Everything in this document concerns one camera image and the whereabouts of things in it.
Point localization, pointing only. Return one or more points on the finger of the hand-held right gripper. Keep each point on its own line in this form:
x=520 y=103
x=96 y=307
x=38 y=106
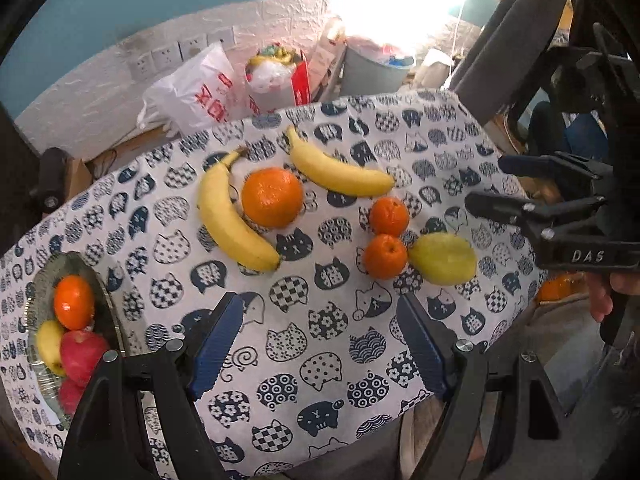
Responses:
x=545 y=165
x=500 y=206

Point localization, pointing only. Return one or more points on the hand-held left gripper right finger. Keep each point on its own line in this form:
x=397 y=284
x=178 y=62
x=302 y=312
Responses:
x=420 y=345

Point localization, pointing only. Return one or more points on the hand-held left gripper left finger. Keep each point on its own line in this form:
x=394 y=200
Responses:
x=217 y=345

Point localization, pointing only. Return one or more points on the green-yellow pear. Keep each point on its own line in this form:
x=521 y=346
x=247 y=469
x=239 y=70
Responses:
x=442 y=258

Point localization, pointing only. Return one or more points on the small orange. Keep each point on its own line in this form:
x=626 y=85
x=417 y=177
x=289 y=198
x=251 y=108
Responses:
x=389 y=216
x=384 y=256

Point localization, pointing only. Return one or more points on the green glass bowl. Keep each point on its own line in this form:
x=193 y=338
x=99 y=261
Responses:
x=102 y=300

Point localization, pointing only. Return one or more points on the long curved banana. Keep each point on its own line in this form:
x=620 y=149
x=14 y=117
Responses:
x=225 y=220

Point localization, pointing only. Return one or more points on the red apple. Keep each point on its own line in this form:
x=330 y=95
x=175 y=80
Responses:
x=82 y=352
x=70 y=395

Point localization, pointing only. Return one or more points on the large orange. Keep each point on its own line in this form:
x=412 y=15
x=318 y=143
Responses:
x=74 y=301
x=272 y=197

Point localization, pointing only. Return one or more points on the short banana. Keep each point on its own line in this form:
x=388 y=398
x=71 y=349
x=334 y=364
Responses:
x=340 y=175

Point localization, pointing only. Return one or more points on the yellow pear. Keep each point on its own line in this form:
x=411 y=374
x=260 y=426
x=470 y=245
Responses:
x=49 y=347

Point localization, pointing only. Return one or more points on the person's right hand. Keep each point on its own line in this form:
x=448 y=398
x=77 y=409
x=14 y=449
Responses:
x=599 y=295

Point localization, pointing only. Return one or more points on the person's blue jeans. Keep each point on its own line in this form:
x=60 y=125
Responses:
x=585 y=135

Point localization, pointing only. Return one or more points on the orange round object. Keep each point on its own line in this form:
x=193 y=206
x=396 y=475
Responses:
x=560 y=287

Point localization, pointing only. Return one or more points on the cat-print tablecloth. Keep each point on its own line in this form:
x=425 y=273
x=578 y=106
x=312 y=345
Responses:
x=320 y=320

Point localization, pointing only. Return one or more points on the dark grey cloth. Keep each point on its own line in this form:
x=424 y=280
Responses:
x=500 y=25

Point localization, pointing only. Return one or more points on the grey trash bin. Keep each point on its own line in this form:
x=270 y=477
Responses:
x=370 y=75

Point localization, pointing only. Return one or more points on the brown cardboard box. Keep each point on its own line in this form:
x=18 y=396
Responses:
x=77 y=175

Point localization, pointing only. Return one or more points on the cardboard sheet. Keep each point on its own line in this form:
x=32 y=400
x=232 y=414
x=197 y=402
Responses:
x=325 y=60

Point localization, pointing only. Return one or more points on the red and white carton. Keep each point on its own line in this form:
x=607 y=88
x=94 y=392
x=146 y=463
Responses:
x=300 y=87

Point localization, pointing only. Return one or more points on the black cylindrical device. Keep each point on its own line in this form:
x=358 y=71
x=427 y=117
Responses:
x=50 y=180

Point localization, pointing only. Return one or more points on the white red-print plastic bag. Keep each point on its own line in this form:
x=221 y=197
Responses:
x=190 y=90

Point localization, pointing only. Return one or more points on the crumpled white trash bag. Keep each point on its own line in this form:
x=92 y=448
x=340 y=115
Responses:
x=270 y=77

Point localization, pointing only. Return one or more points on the dark hanging cloth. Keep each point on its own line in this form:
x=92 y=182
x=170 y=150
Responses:
x=15 y=170

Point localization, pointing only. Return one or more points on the yellow peel trash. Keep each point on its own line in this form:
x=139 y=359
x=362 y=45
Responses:
x=272 y=55

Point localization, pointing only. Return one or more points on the white wall socket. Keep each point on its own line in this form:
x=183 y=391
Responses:
x=166 y=57
x=193 y=47
x=221 y=37
x=142 y=66

